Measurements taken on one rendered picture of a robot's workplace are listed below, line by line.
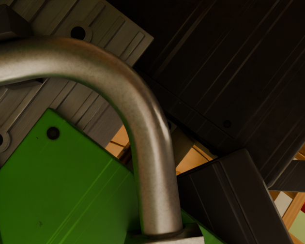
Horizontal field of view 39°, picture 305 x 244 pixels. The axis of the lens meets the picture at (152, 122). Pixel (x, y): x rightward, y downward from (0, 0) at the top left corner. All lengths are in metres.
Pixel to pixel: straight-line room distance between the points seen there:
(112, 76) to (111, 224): 0.12
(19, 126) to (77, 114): 0.05
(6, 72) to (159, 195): 0.14
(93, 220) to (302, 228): 3.44
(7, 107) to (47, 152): 0.06
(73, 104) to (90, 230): 0.10
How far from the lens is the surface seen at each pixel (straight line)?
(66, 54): 0.30
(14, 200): 0.35
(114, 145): 1.16
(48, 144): 0.34
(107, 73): 0.29
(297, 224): 3.74
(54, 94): 0.36
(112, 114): 0.94
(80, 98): 0.35
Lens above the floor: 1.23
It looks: 15 degrees down
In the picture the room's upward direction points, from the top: 128 degrees clockwise
